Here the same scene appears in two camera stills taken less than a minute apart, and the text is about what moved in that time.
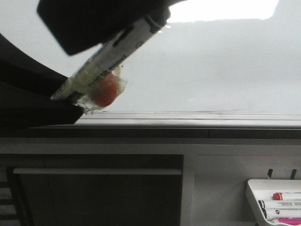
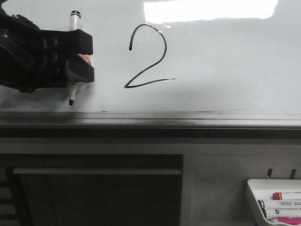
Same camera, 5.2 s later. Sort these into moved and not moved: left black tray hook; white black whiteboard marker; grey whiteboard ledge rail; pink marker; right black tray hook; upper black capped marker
Moved: white black whiteboard marker
Not moved: grey whiteboard ledge rail; right black tray hook; pink marker; upper black capped marker; left black tray hook
